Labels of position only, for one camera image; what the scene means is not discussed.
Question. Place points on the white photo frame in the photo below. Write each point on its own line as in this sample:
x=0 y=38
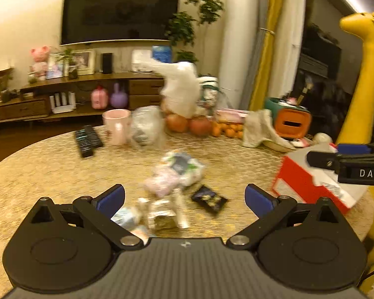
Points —
x=84 y=60

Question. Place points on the yellow giraffe toy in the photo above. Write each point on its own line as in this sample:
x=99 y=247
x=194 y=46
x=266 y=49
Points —
x=367 y=68

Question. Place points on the clear plastic bag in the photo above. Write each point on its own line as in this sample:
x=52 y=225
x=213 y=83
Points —
x=146 y=127

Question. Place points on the red apple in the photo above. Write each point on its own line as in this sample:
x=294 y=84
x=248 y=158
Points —
x=177 y=123
x=200 y=126

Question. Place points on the blue picture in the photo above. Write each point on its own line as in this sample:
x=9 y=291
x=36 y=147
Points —
x=162 y=53

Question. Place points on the white plastic bag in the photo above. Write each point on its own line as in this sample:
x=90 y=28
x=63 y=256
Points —
x=180 y=87

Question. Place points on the black remote control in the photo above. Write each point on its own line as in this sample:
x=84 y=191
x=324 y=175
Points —
x=94 y=137
x=84 y=148

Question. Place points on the blue pink picture card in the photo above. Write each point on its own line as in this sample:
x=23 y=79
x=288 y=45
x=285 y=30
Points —
x=55 y=67

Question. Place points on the white round object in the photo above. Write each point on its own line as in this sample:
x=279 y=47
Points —
x=322 y=138

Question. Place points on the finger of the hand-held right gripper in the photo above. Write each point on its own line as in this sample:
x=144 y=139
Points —
x=353 y=149
x=322 y=160

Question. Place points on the pink mug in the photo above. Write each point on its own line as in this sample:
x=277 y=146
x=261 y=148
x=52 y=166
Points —
x=117 y=127

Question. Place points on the green and orange tissue box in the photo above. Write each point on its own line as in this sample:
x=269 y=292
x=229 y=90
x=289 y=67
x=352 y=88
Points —
x=291 y=124

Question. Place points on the wooden television cabinet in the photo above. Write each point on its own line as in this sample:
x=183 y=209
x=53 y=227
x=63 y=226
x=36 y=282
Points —
x=143 y=87

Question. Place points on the beige rag cloth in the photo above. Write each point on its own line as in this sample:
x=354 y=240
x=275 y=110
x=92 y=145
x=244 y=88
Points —
x=258 y=127

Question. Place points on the white framed picture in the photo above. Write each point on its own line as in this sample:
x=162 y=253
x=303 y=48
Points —
x=140 y=60

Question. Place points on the pink plush toy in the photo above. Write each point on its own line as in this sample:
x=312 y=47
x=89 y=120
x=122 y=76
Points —
x=39 y=57

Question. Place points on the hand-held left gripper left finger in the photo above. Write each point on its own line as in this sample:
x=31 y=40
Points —
x=112 y=197

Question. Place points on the purple toy kettle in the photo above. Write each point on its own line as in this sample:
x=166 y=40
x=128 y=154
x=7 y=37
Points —
x=119 y=98

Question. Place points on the striped white green cloth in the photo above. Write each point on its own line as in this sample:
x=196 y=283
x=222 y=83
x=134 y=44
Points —
x=209 y=90

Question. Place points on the white blue tissue packet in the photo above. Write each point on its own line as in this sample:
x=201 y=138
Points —
x=182 y=165

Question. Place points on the purple snack packet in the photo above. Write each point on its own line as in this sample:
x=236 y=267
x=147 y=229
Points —
x=160 y=180

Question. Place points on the grey curtain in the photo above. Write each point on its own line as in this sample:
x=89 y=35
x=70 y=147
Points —
x=262 y=6

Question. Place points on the black speaker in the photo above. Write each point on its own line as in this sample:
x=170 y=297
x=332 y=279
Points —
x=107 y=64

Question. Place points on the pink toy suitcase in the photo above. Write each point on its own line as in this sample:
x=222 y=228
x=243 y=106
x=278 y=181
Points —
x=99 y=98

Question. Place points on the yellow curtain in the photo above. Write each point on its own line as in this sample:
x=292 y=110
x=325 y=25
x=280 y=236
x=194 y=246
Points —
x=274 y=21

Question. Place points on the small pink white item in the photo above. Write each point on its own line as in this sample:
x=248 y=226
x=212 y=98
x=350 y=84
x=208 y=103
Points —
x=300 y=143

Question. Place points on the pink flat packet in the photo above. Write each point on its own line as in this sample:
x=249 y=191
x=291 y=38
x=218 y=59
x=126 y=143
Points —
x=230 y=115

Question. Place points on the red and white cardboard box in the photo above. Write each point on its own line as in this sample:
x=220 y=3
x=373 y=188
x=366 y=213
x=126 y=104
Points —
x=299 y=177

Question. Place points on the white router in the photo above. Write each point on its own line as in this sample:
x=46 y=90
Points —
x=62 y=102

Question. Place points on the tall green houseplant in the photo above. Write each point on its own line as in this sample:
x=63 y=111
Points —
x=205 y=6

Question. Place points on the small potted plant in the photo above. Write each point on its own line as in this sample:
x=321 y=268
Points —
x=71 y=68

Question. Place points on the black flat television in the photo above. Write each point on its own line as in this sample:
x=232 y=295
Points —
x=118 y=12

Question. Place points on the light blue milk carton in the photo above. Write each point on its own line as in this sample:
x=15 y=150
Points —
x=126 y=218

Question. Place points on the pile of small oranges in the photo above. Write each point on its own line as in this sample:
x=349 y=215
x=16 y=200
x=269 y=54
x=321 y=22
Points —
x=229 y=130

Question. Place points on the gold patterned desktop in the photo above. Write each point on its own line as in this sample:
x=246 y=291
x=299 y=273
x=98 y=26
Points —
x=50 y=174

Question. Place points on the white standing air conditioner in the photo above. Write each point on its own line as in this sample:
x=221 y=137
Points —
x=240 y=37

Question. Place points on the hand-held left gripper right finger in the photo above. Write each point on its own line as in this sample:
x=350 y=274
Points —
x=258 y=199

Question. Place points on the black snack packet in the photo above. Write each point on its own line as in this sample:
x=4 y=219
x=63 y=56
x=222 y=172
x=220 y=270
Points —
x=208 y=197

